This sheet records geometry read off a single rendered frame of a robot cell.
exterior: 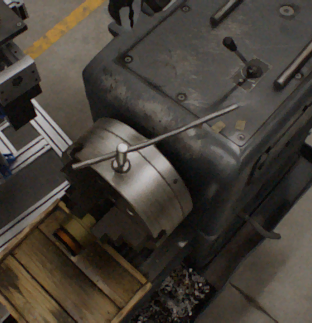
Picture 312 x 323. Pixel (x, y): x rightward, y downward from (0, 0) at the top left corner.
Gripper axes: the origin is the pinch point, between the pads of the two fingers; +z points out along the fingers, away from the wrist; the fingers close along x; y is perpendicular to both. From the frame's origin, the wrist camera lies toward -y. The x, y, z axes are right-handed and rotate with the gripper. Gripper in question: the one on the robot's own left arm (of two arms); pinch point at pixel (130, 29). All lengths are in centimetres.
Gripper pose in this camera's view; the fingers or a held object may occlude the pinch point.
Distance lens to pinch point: 94.0
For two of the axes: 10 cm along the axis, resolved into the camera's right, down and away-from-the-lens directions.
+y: -7.4, -5.7, 3.6
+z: 0.8, 4.6, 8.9
